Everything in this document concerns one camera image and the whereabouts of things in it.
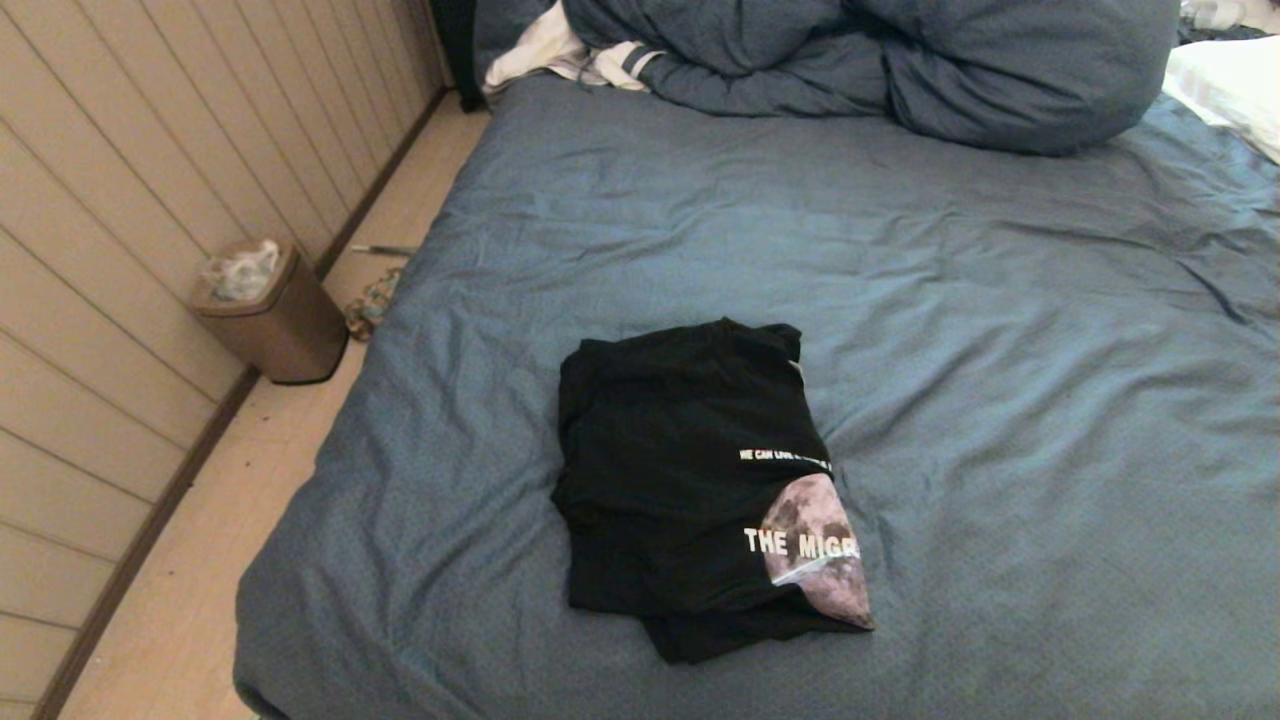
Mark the black printed t-shirt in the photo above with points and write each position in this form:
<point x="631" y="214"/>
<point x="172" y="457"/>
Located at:
<point x="680" y="480"/>

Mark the thin dark pen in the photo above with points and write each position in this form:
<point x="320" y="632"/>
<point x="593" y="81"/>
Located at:
<point x="385" y="249"/>

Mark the white striped garment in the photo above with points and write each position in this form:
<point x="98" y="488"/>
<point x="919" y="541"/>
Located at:
<point x="540" y="50"/>

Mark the brown trash bin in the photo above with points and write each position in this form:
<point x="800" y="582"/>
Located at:
<point x="290" y="335"/>

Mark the black bedside furniture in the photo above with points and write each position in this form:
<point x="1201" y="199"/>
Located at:
<point x="458" y="50"/>

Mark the bed with blue sheet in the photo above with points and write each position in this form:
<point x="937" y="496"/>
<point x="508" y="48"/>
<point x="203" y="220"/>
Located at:
<point x="1000" y="350"/>

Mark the blue bunched duvet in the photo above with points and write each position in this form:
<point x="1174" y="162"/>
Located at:
<point x="900" y="70"/>

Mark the clear plastic bin bag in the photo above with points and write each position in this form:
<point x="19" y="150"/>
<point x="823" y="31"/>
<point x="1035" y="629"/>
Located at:
<point x="242" y="272"/>

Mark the white pillow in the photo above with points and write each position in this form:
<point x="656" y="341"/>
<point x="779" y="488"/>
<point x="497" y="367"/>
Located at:
<point x="1235" y="85"/>

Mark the white crumpled cloth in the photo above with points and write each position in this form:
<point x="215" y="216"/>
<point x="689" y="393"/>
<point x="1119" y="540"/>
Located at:
<point x="1225" y="12"/>

